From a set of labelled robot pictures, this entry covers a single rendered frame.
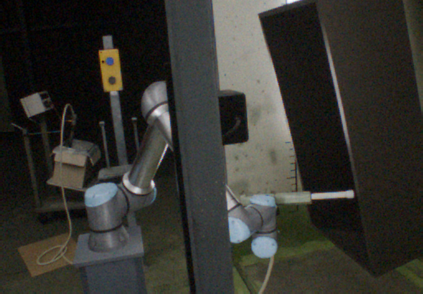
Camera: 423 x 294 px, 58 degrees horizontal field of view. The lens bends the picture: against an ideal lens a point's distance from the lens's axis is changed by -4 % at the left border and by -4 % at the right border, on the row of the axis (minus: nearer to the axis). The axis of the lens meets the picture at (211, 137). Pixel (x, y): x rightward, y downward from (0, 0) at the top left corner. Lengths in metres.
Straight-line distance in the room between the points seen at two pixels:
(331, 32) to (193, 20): 1.06
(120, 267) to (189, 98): 1.41
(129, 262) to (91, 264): 0.16
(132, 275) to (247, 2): 1.71
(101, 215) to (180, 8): 1.41
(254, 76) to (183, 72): 2.08
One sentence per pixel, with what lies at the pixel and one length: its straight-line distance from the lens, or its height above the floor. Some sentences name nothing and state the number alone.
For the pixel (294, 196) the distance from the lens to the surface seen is 1.72.
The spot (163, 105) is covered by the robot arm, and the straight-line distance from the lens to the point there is 1.41.
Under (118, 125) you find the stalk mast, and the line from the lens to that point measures 2.64.
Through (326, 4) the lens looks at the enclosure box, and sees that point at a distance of 1.50.
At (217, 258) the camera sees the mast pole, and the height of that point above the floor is 1.17.
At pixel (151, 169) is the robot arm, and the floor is 0.98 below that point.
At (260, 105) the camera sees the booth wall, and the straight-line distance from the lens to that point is 2.58.
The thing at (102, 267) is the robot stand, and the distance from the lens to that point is 1.84.
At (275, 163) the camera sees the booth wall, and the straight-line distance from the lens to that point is 2.68.
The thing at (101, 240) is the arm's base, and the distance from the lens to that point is 1.85.
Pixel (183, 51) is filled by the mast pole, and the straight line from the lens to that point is 0.48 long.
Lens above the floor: 1.44
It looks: 11 degrees down
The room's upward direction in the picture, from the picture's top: 5 degrees counter-clockwise
